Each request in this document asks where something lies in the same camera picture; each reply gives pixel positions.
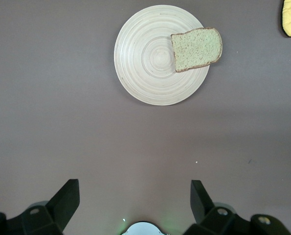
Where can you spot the brown table cover mat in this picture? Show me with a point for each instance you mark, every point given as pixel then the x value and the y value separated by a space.
pixel 62 122

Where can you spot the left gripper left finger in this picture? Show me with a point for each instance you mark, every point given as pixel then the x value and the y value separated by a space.
pixel 37 220

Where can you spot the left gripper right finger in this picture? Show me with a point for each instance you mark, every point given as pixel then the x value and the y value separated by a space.
pixel 221 220

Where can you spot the brown crust bread slice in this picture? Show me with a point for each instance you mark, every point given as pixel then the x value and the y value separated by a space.
pixel 196 50

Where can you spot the round light wooden plate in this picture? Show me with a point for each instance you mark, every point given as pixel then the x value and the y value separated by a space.
pixel 145 61

